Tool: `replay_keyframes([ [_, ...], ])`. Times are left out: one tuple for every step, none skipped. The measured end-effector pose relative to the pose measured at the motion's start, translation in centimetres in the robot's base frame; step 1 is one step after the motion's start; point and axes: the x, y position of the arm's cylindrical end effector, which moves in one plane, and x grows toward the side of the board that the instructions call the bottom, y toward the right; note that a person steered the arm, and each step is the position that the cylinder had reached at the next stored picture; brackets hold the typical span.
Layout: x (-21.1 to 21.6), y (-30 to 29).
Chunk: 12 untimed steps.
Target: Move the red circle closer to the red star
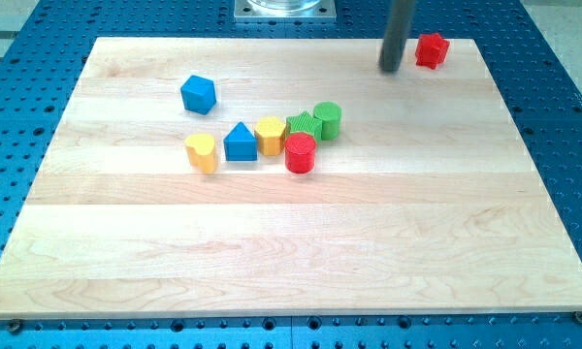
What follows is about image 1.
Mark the green star block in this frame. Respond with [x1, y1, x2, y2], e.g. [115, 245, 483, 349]
[285, 111, 323, 143]

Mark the red star block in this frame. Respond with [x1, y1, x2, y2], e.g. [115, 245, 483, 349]
[415, 33, 450, 70]

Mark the red cylinder block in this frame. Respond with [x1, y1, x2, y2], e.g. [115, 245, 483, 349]
[285, 132, 317, 174]

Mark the yellow hexagon block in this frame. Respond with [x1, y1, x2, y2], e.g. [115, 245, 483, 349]
[254, 116, 286, 156]

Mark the blue triangle block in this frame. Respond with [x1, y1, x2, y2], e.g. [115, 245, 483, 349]
[223, 122, 257, 161]

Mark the green cylinder block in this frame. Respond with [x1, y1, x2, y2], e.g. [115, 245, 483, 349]
[313, 102, 342, 141]

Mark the yellow heart block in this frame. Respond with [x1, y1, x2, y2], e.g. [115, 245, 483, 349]
[184, 134, 217, 175]

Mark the light wooden board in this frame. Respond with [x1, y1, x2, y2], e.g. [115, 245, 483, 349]
[0, 37, 582, 320]

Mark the blue cube block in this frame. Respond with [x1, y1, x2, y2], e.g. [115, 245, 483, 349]
[180, 75, 216, 115]

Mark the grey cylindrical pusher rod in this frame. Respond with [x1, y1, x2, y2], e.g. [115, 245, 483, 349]
[378, 0, 416, 73]

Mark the blue perforated metal table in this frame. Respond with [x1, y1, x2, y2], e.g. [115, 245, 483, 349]
[0, 1, 582, 348]

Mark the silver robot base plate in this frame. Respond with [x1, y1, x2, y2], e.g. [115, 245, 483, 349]
[233, 0, 337, 22]

